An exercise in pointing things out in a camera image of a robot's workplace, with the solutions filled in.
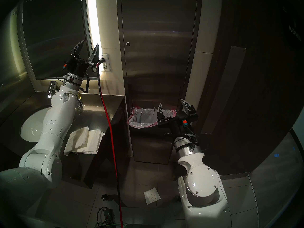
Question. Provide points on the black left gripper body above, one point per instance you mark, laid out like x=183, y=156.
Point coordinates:
x=79, y=65

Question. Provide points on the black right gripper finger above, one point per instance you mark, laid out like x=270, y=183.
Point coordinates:
x=188, y=106
x=161, y=112

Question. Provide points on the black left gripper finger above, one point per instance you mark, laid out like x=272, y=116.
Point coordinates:
x=78, y=48
x=95, y=54

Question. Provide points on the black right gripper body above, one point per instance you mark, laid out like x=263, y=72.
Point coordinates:
x=174, y=125

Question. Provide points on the stainless towel dispenser door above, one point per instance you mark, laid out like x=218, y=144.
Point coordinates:
x=154, y=40

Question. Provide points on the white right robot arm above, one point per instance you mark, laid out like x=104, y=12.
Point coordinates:
x=201, y=182

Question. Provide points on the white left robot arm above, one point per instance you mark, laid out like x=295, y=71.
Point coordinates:
x=54, y=125

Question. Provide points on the stainless recessed dispenser cabinet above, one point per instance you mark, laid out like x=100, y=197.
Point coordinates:
x=119, y=40

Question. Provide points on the white paper towel pack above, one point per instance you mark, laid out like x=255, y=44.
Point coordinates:
x=95, y=142
x=76, y=140

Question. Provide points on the single white paper towel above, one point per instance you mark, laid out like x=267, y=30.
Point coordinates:
x=152, y=196

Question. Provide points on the black power plug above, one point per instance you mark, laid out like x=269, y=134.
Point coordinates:
x=100, y=61

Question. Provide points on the trash bin with liner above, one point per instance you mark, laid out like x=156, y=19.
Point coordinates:
x=142, y=118

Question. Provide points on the lit vertical light strip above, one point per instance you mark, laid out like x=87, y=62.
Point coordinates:
x=93, y=23

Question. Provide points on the stainless waste bin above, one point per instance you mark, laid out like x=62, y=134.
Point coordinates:
x=149, y=146

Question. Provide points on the chrome sink faucet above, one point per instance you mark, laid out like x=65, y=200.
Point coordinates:
x=52, y=88

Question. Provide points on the yellow soap pump bottle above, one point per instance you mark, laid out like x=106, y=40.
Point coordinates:
x=80, y=102

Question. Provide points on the steel door push plate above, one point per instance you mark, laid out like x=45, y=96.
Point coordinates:
x=225, y=92

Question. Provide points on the dark vanity counter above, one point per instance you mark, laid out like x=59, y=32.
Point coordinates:
x=99, y=114

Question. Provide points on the dark wood restroom door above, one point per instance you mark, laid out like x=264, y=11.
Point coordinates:
x=266, y=87

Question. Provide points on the white sink basin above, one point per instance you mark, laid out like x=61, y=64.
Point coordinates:
x=32, y=129

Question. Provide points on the black power supply box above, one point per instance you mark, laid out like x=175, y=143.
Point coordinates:
x=108, y=215

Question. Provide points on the black round women sign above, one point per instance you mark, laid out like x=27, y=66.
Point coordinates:
x=294, y=28

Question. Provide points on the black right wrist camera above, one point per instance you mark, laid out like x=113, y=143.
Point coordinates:
x=184, y=122

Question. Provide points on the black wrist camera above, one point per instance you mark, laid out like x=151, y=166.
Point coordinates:
x=65, y=65
x=184, y=122

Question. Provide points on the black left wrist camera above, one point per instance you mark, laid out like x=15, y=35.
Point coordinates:
x=65, y=65

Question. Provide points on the white wall outlet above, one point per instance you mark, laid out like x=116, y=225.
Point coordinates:
x=106, y=68

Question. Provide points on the framed wall mirror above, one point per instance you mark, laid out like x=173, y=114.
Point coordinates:
x=52, y=35

